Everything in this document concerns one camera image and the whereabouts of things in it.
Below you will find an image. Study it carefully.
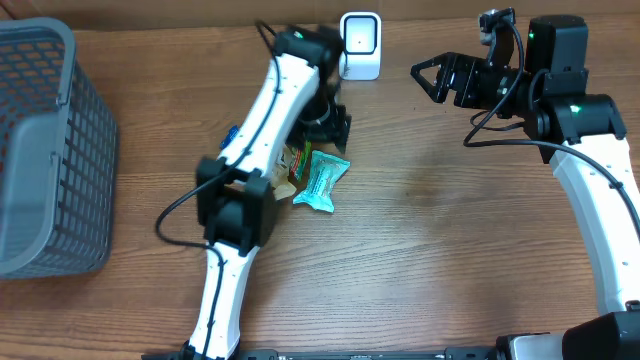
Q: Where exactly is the green Haribo candy bag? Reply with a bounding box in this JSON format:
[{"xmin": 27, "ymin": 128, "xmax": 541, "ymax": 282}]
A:
[{"xmin": 288, "ymin": 141, "xmax": 311, "ymax": 181}]

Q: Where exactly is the teal wipes packet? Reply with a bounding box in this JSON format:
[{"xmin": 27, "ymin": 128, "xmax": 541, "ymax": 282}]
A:
[{"xmin": 293, "ymin": 150, "xmax": 351, "ymax": 213}]

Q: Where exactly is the brown nut snack bag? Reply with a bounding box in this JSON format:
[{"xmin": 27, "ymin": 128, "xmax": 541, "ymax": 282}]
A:
[{"xmin": 271, "ymin": 146, "xmax": 297, "ymax": 201}]

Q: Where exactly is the blue snack packet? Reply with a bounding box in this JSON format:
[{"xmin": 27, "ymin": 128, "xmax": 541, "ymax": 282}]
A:
[{"xmin": 219, "ymin": 125, "xmax": 239, "ymax": 150}]

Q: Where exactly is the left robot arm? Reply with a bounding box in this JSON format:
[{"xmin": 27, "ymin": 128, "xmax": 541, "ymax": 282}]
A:
[{"xmin": 183, "ymin": 25, "xmax": 351, "ymax": 359}]

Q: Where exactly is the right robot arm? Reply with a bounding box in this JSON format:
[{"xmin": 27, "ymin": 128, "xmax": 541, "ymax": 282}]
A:
[{"xmin": 410, "ymin": 8, "xmax": 639, "ymax": 359}]

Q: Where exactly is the white barcode scanner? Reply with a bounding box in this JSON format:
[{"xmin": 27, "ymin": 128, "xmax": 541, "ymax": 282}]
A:
[{"xmin": 339, "ymin": 11, "xmax": 382, "ymax": 81}]

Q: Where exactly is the grey plastic mesh basket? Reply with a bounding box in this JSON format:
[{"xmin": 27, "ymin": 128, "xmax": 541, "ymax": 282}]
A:
[{"xmin": 1, "ymin": 17, "xmax": 120, "ymax": 279}]

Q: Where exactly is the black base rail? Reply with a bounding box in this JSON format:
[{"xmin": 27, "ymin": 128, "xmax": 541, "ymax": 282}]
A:
[{"xmin": 141, "ymin": 344, "xmax": 501, "ymax": 360}]

